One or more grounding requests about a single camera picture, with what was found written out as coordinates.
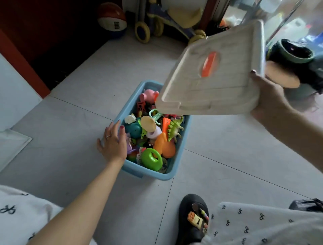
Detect person's right forearm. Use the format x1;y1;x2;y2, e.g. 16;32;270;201
270;106;323;174

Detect light green handle toy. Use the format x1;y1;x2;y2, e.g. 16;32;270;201
149;109;163;126

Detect teal ball toy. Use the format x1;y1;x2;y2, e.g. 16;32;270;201
125;119;142;139

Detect red wooden board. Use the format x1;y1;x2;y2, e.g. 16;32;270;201
0;28;51;99

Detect white patterned trousers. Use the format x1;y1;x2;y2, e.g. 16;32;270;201
0;185;323;245

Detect orange blue basketball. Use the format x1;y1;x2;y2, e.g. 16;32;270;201
97;2;128;39

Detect red-brown toy figure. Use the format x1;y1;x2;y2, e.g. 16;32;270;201
137;99;147;117

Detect blue yellow ride-on toy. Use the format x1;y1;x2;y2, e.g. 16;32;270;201
134;0;208;46

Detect blue plastic storage box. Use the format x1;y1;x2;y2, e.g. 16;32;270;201
118;80;193;181

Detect black clog with charms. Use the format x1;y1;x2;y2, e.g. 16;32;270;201
175;194;210;245

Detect white box lid orange handle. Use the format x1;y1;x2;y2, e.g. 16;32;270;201
154;19;266;115

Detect green bin with black bag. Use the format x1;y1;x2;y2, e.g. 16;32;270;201
267;38;323;100

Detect person's right hand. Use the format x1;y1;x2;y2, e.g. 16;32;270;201
249;70;294;123

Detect green ring-shaped toy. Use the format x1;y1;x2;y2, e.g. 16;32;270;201
140;148;163;172

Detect metal rod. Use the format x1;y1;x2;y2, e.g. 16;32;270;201
266;0;305;44

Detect white floor mat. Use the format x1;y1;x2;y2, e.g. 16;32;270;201
0;129;33;172

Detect person's left hand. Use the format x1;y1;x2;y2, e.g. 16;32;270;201
97;120;128;164

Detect white plastic jug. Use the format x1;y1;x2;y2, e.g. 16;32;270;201
282;18;311;42

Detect beige mushroom toy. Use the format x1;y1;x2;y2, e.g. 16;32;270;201
140;115;162;139

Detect pink pig toy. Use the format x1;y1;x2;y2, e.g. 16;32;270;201
139;89;159;104

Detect green dinosaur toy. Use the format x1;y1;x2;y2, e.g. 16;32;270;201
167;115;185;142

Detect person's left forearm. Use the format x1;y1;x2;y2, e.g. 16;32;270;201
27;159;126;245

